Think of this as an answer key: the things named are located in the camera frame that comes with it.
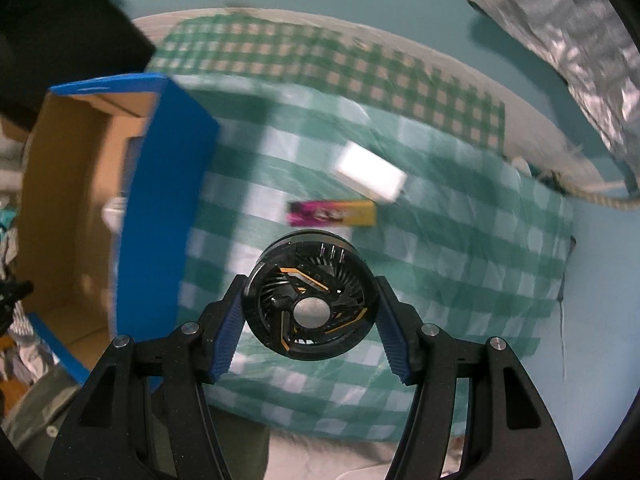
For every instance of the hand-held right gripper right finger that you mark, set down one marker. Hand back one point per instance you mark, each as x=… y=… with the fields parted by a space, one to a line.
x=395 y=335

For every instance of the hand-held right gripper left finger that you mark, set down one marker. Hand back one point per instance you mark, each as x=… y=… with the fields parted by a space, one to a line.
x=227 y=330

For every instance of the black round cooling fan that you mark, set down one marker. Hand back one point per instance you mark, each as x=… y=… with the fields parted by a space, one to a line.
x=280 y=290

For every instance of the blue cardboard box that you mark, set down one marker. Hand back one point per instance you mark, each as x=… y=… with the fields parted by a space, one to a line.
x=165 y=185

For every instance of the green checked tablecloth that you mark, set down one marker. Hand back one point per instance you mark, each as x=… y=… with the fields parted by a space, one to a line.
x=450 y=285

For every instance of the pink and yellow lighter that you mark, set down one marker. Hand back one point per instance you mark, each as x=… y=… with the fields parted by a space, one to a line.
x=330 y=213

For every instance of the small white charger plug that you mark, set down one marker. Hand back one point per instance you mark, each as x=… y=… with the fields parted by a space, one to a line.
x=370 y=172

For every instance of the silver foil duct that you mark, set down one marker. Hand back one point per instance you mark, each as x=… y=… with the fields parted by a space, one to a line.
x=575 y=35

